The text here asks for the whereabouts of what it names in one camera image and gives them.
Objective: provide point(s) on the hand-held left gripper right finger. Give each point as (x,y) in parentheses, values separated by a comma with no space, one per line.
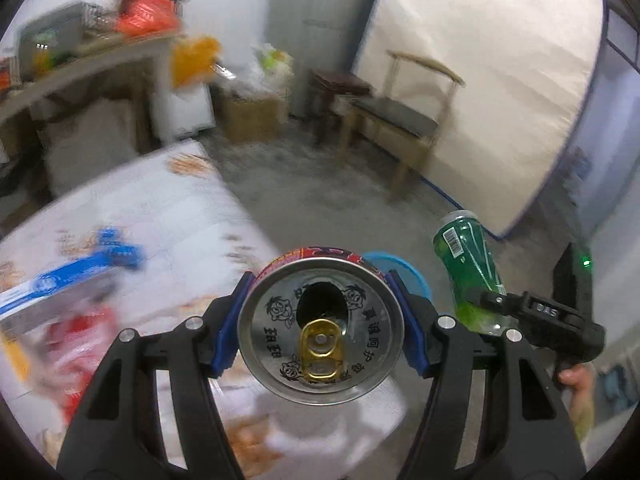
(415,340)

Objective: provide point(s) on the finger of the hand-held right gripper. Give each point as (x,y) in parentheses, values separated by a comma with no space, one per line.
(500,305)

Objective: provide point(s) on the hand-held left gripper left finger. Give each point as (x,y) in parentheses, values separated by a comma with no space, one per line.
(227,325)

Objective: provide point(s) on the green drink can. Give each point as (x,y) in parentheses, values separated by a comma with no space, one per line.
(467,255)

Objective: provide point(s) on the blue plastic basket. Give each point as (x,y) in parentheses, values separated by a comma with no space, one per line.
(405,270)

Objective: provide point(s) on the red drink can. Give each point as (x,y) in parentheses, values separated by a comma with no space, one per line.
(320,325)

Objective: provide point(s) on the blue white long box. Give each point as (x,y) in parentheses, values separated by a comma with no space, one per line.
(55,285)

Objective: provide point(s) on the person's right hand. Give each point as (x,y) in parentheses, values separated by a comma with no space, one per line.
(580,385)

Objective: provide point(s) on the crumpled blue wrapper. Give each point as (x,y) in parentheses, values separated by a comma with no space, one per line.
(117,250)

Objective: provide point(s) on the red green snack packet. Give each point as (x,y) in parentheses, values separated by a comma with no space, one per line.
(85,350)

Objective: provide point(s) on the cardboard box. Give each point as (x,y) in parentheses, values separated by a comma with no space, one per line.
(250,117)

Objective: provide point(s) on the white chest cabinet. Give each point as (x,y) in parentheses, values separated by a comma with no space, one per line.
(182,115)

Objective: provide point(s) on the wooden chair with dark seat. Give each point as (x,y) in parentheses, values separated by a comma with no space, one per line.
(395,110)

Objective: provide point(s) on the grey white pillow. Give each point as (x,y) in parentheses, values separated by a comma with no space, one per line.
(90,145)

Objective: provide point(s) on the beige mattress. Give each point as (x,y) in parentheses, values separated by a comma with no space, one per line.
(500,60)

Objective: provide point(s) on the dark wooden stool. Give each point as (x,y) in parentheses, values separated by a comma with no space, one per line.
(340,85)

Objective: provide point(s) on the yellow plastic bag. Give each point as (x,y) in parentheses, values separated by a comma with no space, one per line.
(195,60)

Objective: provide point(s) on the wooden shelf table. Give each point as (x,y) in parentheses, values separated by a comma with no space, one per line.
(75,70)

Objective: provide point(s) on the red plastic bag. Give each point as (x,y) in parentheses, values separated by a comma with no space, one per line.
(147,12)

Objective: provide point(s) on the grey refrigerator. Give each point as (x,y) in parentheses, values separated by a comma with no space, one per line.
(325,10)

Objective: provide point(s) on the steel rice cooker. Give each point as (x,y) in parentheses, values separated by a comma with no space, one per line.
(50,35)

